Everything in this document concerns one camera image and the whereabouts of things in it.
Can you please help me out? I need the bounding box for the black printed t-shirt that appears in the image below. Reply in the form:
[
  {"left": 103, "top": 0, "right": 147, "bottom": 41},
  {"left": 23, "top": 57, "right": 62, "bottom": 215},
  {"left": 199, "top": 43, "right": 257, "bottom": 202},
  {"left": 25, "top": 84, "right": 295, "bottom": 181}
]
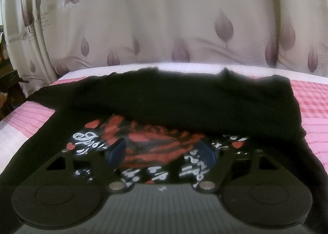
[{"left": 1, "top": 69, "right": 327, "bottom": 233}]

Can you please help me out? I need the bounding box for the pink checkered bed sheet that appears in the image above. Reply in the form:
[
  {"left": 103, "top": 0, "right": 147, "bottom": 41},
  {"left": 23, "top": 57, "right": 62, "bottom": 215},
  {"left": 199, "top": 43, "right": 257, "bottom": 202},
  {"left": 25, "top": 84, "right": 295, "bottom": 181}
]
[{"left": 1, "top": 63, "right": 327, "bottom": 170}]

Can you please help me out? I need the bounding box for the dark wooden furniture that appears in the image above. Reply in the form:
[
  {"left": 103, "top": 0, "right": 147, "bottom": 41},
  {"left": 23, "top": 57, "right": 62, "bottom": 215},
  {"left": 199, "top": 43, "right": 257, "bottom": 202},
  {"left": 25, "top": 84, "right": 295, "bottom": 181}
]
[{"left": 1, "top": 31, "right": 26, "bottom": 120}]

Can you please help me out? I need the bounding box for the beige leaf pattern curtain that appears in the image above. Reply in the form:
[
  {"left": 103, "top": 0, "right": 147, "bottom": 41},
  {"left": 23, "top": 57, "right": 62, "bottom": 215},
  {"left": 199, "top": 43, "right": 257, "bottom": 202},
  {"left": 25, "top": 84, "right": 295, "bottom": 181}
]
[{"left": 1, "top": 0, "right": 327, "bottom": 95}]

